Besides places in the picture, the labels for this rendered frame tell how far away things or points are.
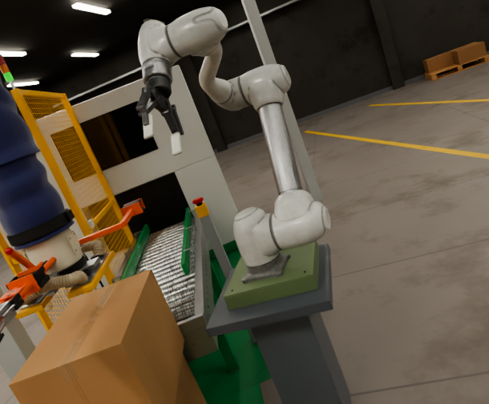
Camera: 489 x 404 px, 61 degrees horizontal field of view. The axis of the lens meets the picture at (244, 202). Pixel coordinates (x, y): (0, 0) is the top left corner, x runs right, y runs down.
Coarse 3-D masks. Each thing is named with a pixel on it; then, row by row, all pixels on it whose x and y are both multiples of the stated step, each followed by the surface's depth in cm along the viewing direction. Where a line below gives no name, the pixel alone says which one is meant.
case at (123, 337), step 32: (128, 288) 179; (64, 320) 171; (96, 320) 159; (128, 320) 148; (160, 320) 178; (64, 352) 143; (96, 352) 134; (128, 352) 137; (160, 352) 165; (32, 384) 136; (64, 384) 136; (96, 384) 137; (128, 384) 138; (160, 384) 153
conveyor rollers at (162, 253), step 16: (176, 224) 418; (192, 224) 393; (160, 240) 383; (176, 240) 366; (192, 240) 349; (144, 256) 357; (160, 256) 340; (176, 256) 323; (192, 256) 314; (160, 272) 305; (176, 272) 296; (192, 272) 280; (160, 288) 278; (176, 288) 270; (192, 288) 254; (176, 304) 244; (192, 304) 235; (176, 320) 226
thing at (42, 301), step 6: (42, 294) 150; (54, 294) 152; (42, 300) 145; (48, 300) 147; (24, 306) 144; (30, 306) 143; (36, 306) 141; (42, 306) 142; (18, 312) 142; (24, 312) 141; (30, 312) 141; (18, 318) 142
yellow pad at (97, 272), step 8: (96, 256) 163; (104, 256) 168; (112, 256) 170; (104, 264) 159; (88, 272) 150; (96, 272) 152; (104, 272) 155; (88, 280) 146; (96, 280) 145; (72, 288) 144; (80, 288) 142; (88, 288) 142; (72, 296) 142
